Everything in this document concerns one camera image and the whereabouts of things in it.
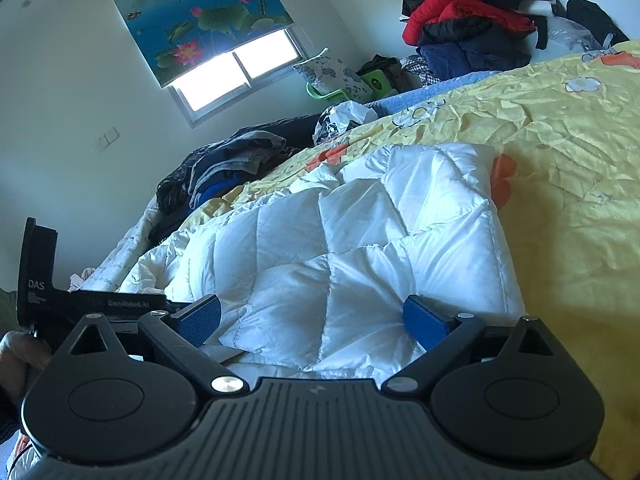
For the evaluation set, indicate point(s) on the clear plastic bag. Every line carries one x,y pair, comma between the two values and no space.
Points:
570,35

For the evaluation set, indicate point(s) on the crumpled plastic bag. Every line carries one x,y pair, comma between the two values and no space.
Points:
345,120

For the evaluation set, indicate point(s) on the green plastic stool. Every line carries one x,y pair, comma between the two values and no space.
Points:
325,96

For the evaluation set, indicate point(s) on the black white plaid cloth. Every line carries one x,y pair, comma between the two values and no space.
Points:
417,71

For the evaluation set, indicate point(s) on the blue blanket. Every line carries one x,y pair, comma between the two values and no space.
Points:
440,91

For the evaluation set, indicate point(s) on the person's left hand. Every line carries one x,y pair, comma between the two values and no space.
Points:
22,360

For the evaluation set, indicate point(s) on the white printed sheet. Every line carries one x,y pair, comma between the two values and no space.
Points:
132,245

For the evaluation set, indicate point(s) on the red jacket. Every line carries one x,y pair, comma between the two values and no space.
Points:
465,10

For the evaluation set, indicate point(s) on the grey garment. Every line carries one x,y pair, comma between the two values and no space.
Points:
250,152

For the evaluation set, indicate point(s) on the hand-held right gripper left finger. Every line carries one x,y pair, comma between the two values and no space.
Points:
199,319

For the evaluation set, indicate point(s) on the black bag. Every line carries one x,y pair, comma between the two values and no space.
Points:
595,17

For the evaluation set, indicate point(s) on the navy jacket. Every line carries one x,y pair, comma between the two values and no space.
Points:
475,52

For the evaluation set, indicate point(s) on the green plastic box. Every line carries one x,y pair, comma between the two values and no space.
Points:
377,80

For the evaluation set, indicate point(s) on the floral cushion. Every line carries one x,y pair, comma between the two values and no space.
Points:
330,72

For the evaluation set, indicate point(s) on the white quilted down jacket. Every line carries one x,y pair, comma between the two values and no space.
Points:
350,240

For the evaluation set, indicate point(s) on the window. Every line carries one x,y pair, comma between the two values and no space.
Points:
210,80

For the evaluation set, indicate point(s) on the black garment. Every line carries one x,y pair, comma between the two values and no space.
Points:
172,185

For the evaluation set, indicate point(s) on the lotus print roller blind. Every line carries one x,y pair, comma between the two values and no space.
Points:
200,10

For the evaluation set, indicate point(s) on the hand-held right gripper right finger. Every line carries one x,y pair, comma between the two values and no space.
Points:
425,322

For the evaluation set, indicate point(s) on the yellow printed blanket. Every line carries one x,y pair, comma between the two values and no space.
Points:
575,160

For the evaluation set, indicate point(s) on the white wall switch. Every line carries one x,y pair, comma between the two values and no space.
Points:
106,140

